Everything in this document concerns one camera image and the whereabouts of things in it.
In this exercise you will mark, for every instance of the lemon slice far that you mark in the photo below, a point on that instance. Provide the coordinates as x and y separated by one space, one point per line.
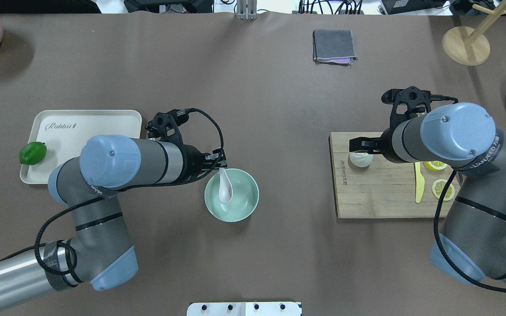
435 165

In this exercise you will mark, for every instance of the lemon slice near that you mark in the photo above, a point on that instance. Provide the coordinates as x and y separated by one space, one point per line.
442 185

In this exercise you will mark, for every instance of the yellow plastic knife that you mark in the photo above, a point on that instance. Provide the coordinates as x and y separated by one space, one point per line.
419 183

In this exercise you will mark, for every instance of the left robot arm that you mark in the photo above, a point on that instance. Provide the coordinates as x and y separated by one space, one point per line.
89 241

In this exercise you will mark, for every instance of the white ceramic spoon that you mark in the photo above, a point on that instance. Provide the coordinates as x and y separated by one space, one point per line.
225 187

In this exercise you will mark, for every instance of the wooden stand with base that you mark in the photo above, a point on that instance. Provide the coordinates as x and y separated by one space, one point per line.
469 46

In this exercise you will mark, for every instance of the mint green bowl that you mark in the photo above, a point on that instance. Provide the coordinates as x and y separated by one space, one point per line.
243 201

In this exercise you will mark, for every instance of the cream rectangular tray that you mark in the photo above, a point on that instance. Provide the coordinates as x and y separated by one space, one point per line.
65 133

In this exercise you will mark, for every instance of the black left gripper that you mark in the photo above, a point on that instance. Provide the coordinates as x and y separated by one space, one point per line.
193 163

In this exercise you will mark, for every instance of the green lime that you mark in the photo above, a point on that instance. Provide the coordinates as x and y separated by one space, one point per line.
33 153

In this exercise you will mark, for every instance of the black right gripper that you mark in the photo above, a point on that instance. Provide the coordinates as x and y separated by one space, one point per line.
385 143

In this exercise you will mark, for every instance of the lemon slice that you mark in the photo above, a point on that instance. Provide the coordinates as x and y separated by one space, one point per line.
435 165
442 185

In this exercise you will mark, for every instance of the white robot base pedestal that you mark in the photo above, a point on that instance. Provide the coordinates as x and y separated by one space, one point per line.
245 309

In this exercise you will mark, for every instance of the aluminium frame post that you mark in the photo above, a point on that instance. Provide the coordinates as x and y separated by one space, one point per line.
246 10

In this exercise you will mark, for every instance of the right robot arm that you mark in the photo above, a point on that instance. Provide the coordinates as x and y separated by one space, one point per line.
425 127

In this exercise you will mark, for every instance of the bamboo cutting board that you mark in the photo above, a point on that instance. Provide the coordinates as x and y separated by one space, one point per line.
383 190

